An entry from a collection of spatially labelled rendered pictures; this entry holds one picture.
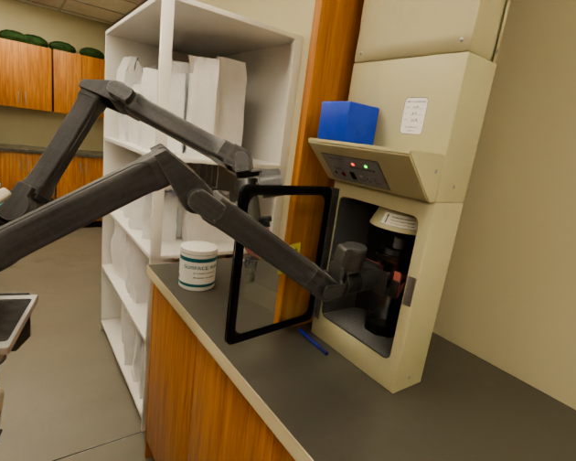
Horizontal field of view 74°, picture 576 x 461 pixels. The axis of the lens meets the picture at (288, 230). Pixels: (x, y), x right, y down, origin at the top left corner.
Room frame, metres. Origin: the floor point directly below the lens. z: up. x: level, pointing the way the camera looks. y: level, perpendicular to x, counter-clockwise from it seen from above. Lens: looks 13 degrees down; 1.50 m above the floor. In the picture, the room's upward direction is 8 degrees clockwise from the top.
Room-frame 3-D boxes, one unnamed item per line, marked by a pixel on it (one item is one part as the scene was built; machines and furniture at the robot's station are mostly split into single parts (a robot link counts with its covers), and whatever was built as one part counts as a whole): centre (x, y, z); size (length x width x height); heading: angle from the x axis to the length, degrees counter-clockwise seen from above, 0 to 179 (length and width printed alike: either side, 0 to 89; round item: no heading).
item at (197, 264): (1.31, 0.31, 1.02); 0.13 x 0.13 x 0.15
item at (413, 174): (0.91, -0.16, 1.46); 0.32 x 0.11 x 0.10; 37
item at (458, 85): (1.02, -0.31, 1.33); 0.32 x 0.25 x 0.77; 37
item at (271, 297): (0.95, 0.01, 1.19); 0.30 x 0.01 x 0.40; 134
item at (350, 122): (0.97, -0.11, 1.56); 0.10 x 0.10 x 0.09; 37
